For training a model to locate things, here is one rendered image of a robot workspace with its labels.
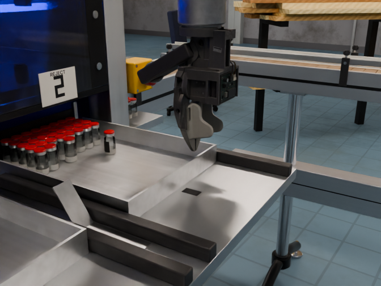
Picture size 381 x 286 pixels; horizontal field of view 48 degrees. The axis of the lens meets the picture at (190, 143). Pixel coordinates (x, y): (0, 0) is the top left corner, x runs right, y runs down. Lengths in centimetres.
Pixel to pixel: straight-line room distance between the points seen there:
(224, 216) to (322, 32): 825
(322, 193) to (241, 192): 96
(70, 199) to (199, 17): 32
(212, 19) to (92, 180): 33
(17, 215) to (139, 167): 24
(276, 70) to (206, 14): 90
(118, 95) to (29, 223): 42
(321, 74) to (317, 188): 42
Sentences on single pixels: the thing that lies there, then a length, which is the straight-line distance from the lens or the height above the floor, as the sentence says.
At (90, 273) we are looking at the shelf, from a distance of 53.
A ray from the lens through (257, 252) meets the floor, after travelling 211.
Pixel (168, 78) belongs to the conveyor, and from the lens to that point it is 129.
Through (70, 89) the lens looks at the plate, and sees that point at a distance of 84.
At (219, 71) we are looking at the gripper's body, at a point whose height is 107.
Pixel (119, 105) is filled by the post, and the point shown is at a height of 95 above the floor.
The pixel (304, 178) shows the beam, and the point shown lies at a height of 52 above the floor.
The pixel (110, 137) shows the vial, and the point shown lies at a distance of 83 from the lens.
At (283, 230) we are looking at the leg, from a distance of 179.
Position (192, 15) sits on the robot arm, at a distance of 66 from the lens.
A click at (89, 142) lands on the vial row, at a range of 88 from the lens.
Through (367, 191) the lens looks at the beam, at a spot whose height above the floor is 52.
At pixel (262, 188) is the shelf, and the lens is 71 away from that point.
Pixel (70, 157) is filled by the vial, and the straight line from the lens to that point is 82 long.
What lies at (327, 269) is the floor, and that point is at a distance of 208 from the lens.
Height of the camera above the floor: 119
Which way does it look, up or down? 20 degrees down
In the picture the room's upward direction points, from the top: straight up
